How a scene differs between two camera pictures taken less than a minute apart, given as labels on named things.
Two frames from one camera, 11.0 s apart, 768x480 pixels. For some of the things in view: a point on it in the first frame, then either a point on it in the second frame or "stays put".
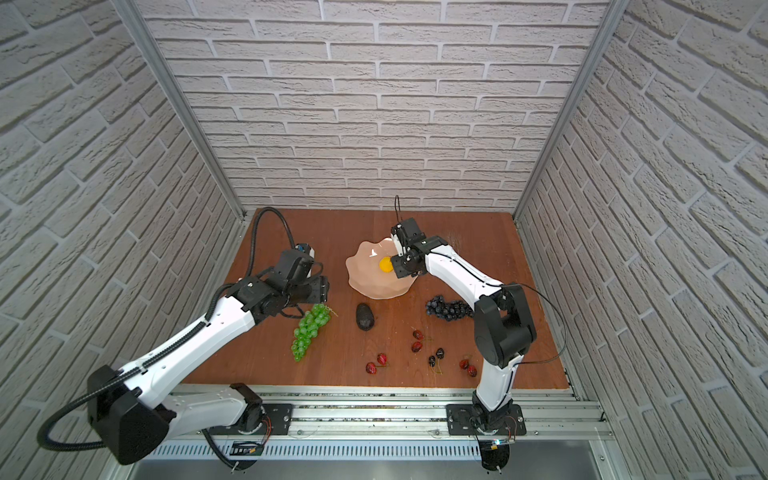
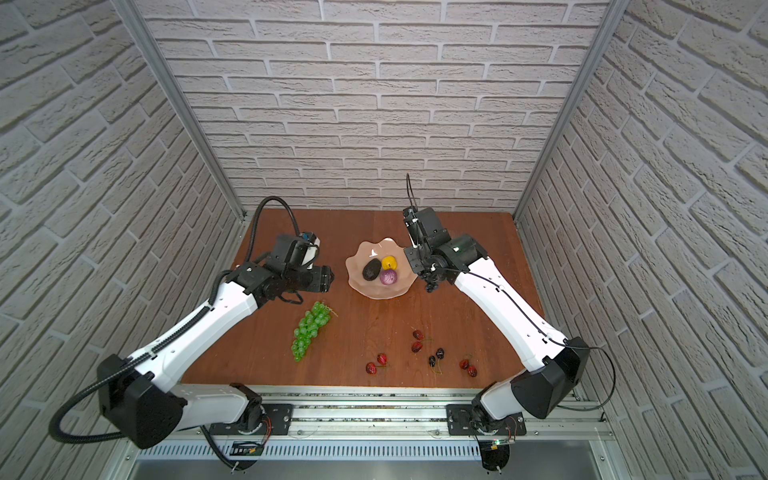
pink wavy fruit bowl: (366, 277) stays put
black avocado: (365, 317) -> (371, 269)
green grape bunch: (318, 316) stays put
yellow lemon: (386, 264) stays put
